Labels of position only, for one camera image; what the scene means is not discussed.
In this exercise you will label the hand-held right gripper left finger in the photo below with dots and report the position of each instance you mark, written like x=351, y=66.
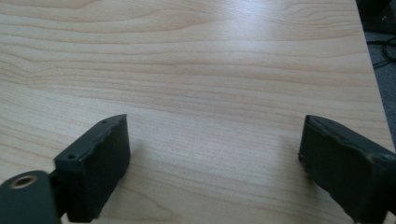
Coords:
x=93, y=168

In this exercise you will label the dark equipment base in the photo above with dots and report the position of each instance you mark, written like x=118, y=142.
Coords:
x=378, y=15

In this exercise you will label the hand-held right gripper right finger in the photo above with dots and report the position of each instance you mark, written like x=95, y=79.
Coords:
x=345, y=168

